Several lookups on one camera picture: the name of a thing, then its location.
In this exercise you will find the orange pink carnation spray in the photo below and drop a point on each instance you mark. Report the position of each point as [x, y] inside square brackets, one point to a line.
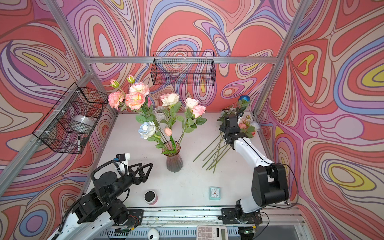
[135, 102]

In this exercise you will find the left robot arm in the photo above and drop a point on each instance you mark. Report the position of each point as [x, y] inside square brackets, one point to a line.
[101, 208]

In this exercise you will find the pale blue white rose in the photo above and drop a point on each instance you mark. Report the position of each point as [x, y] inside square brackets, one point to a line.
[151, 131]

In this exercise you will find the dark blue rose stem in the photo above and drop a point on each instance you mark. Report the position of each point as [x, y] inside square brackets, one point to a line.
[243, 103]

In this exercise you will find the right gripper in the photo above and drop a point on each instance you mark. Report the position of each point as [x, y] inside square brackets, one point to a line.
[222, 127]

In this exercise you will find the pink grey glass vase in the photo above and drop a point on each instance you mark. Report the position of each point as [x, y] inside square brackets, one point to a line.
[174, 162]

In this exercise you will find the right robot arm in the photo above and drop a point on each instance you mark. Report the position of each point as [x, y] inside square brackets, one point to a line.
[269, 183]

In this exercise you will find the peach tulip bud stem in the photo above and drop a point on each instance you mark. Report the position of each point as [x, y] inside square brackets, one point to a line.
[169, 138]

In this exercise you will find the cream pink rose stem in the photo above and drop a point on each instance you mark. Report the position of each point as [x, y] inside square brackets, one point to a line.
[191, 105]

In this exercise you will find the pink carnation spray stem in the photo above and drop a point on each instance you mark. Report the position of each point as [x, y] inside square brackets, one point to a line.
[138, 87]

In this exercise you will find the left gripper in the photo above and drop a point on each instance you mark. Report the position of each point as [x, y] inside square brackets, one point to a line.
[136, 180]

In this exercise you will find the white round device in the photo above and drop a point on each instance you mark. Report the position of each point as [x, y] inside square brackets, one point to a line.
[153, 234]

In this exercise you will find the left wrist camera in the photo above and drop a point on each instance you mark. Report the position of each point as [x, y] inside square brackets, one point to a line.
[122, 160]

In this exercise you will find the cream white rose stem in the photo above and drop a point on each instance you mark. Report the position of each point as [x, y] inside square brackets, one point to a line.
[172, 104]

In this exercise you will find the white pink calculator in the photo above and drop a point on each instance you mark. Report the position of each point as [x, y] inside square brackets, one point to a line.
[212, 233]

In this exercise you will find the mint green small clock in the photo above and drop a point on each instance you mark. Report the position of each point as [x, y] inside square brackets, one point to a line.
[214, 193]

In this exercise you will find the black wire basket wall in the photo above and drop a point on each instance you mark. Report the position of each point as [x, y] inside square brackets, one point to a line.
[76, 113]
[183, 68]

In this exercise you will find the light pink rose stem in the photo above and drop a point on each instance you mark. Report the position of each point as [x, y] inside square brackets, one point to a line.
[192, 118]

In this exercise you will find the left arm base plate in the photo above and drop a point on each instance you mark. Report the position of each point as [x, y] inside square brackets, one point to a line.
[130, 218]

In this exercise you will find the black wire basket left wall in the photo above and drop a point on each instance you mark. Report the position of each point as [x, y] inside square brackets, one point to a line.
[76, 113]

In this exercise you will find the white ribbed ceramic vase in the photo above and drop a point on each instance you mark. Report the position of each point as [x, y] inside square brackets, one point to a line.
[160, 115]

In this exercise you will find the black wire basket back wall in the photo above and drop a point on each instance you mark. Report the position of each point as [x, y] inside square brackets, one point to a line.
[183, 68]

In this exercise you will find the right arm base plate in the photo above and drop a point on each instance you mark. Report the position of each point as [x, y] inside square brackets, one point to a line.
[231, 216]

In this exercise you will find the bunch of artificial flowers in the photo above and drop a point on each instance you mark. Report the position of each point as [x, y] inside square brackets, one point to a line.
[215, 151]

